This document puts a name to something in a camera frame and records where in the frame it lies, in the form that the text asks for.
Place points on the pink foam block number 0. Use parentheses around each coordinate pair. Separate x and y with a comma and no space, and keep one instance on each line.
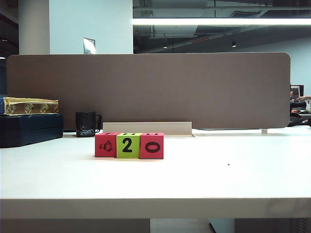
(151,155)

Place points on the green foam block number 2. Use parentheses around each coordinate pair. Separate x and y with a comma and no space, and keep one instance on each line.
(127,155)

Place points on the pink foam block number 1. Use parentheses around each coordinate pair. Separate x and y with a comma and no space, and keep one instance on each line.
(105,153)

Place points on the bare forearm of bystander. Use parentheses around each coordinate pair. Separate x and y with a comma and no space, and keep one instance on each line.
(303,98)

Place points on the brown fabric desk divider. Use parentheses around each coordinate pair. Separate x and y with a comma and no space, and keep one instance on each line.
(155,89)

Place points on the black mug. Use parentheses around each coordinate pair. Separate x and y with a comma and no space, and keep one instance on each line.
(85,123)

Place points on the red led ceiling sign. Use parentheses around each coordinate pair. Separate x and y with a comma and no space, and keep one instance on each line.
(200,40)

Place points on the round ceiling spotlight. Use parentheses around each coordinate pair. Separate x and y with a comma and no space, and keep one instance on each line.
(233,44)

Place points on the dark blue hard case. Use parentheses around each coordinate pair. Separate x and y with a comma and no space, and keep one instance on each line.
(29,129)

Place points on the yellow patterned flat box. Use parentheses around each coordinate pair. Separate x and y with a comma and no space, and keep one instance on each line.
(29,100)

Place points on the black round tray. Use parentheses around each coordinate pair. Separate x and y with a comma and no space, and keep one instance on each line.
(295,120)

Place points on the small white desk figurine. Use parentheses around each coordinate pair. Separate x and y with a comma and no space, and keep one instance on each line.
(308,104)

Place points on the grey perforated cabinet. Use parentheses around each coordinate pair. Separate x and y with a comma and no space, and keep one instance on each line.
(298,225)

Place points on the white divider foot bracket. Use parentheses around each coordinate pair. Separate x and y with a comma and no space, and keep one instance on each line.
(264,131)

